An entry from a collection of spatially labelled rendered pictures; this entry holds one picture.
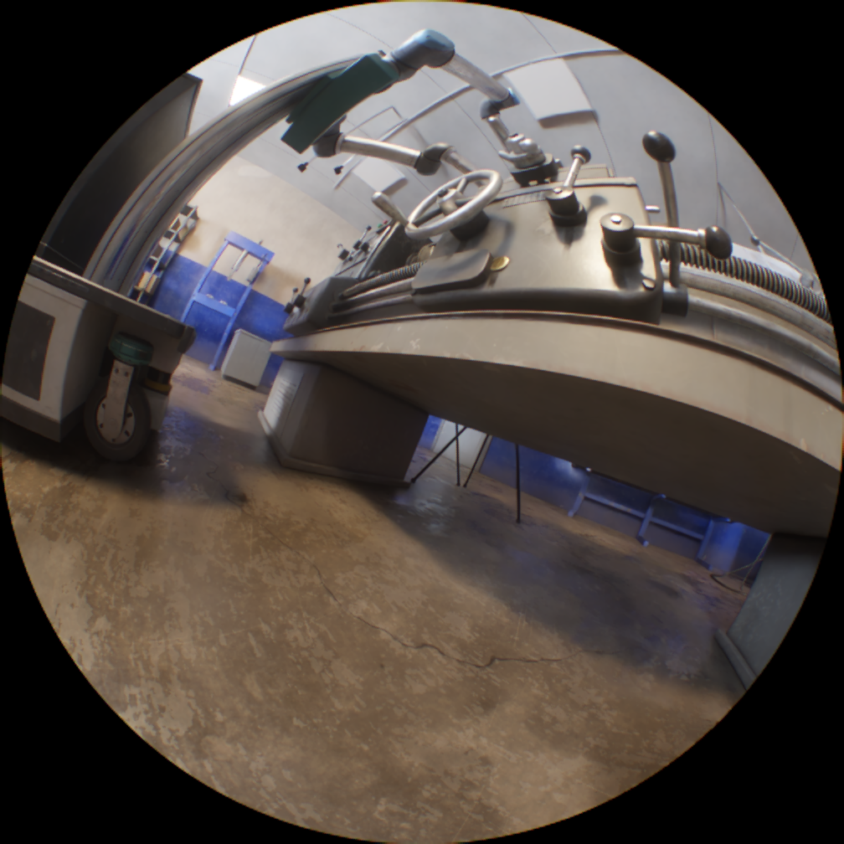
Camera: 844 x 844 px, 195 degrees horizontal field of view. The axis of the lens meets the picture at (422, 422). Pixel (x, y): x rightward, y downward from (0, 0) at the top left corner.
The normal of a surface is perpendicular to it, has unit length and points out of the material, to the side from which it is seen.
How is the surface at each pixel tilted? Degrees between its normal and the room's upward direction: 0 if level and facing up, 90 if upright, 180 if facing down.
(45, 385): 90
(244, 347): 90
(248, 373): 90
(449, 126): 180
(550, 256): 90
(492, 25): 180
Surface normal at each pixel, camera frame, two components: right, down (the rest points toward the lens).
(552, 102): -0.37, 0.93
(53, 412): 0.77, 0.29
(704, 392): -0.64, -0.28
